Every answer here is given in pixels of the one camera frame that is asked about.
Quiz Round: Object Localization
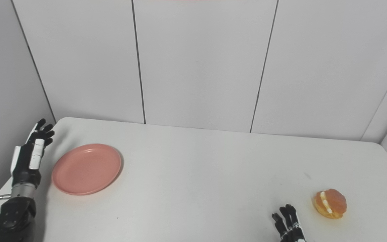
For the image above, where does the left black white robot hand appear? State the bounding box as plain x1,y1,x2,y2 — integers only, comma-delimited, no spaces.
10,118,55,189

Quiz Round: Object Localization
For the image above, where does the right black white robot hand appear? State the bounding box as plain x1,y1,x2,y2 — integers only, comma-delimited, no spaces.
271,204,306,242

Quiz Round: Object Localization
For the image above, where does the cream puff pastry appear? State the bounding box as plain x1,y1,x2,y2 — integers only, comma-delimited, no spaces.
312,189,347,219

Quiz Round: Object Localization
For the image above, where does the pink round plate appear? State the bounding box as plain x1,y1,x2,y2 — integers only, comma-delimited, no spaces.
52,144,122,196

